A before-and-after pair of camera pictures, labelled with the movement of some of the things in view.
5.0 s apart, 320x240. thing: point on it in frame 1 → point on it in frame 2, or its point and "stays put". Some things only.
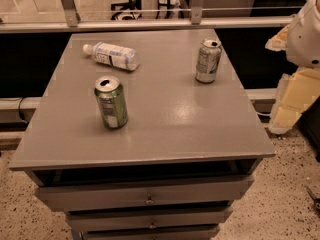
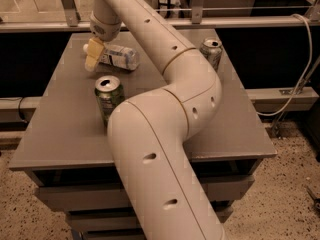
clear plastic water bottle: [123, 58] stays put
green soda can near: [111, 98] stays put
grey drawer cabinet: [144, 135] stays put
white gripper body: [305, 45] → [102, 30]
